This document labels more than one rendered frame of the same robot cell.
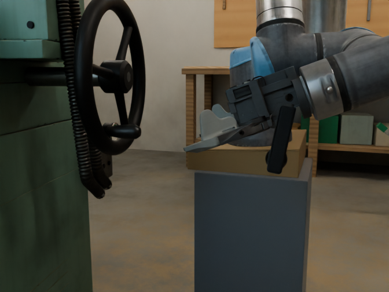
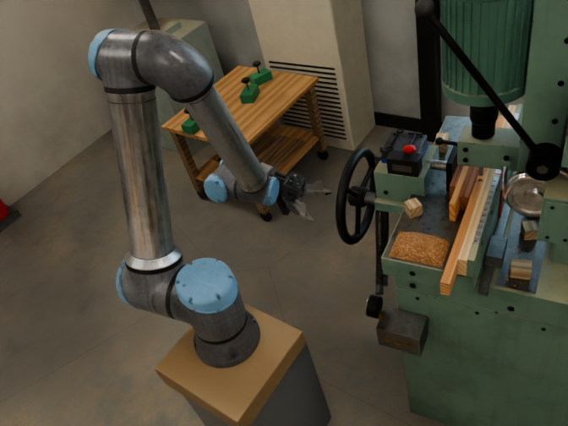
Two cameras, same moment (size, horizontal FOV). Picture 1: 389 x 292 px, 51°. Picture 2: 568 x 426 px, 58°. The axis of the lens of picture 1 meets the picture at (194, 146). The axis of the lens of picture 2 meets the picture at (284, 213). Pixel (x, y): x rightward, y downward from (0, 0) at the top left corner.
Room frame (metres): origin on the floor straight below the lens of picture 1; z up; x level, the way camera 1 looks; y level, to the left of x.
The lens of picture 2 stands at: (1.86, 0.46, 1.81)
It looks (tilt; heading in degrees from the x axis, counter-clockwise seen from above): 41 degrees down; 207
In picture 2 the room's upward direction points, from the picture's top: 17 degrees counter-clockwise
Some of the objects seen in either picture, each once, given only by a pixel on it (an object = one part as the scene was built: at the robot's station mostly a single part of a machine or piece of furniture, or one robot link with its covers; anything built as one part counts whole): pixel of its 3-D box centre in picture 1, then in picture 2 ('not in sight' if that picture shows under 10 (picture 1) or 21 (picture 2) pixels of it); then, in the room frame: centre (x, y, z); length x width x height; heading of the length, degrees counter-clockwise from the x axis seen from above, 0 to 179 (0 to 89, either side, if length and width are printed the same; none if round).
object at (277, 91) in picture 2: not in sight; (249, 134); (-0.28, -0.70, 0.32); 0.66 x 0.57 x 0.64; 160
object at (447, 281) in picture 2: not in sight; (477, 193); (0.85, 0.47, 0.92); 0.62 x 0.02 x 0.04; 169
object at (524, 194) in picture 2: not in sight; (534, 193); (0.97, 0.58, 1.02); 0.12 x 0.03 x 0.12; 79
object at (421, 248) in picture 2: not in sight; (419, 244); (1.03, 0.35, 0.91); 0.12 x 0.09 x 0.03; 79
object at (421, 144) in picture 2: not in sight; (403, 150); (0.77, 0.29, 0.99); 0.13 x 0.11 x 0.06; 169
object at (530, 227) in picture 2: not in sight; (529, 230); (0.87, 0.60, 0.82); 0.04 x 0.03 x 0.03; 10
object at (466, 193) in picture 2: not in sight; (474, 174); (0.78, 0.46, 0.92); 0.23 x 0.02 x 0.04; 169
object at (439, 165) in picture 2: not in sight; (441, 166); (0.78, 0.38, 0.95); 0.09 x 0.07 x 0.09; 169
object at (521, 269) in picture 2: not in sight; (520, 269); (1.00, 0.57, 0.82); 0.04 x 0.03 x 0.03; 85
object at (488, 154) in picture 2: not in sight; (491, 150); (0.83, 0.50, 1.03); 0.14 x 0.07 x 0.09; 79
